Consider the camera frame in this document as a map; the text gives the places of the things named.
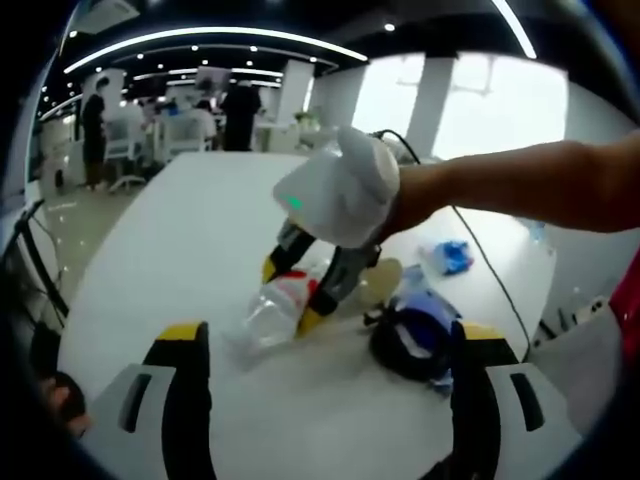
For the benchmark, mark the bright blue tissue packet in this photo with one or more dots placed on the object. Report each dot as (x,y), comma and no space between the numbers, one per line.
(450,255)

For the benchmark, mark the potted plant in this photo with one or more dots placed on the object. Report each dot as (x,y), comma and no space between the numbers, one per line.
(307,120)

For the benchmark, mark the clear plastic bottle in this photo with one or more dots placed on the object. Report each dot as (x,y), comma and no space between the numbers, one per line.
(267,320)

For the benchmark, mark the white office chair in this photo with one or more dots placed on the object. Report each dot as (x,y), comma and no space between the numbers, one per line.
(125,145)
(187,135)

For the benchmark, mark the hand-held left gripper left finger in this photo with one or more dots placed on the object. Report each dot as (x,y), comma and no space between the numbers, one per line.
(150,400)

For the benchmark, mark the white paper cup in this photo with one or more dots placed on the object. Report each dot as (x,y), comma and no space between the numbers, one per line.
(385,280)

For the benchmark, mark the person's left hand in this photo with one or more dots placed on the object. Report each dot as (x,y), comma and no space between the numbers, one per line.
(67,405)

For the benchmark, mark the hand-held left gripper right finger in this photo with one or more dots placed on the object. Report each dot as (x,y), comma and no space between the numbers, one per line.
(505,400)

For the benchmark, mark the white table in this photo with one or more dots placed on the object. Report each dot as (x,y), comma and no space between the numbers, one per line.
(175,240)

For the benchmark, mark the black tripod stand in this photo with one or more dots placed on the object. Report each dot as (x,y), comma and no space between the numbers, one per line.
(37,260)

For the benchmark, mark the light blue tissue packet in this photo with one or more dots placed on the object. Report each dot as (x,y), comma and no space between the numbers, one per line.
(417,282)

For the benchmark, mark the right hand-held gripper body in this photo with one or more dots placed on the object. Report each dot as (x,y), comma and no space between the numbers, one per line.
(340,195)

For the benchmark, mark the grey mesh office chair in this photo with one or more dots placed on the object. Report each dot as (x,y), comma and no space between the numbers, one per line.
(585,370)

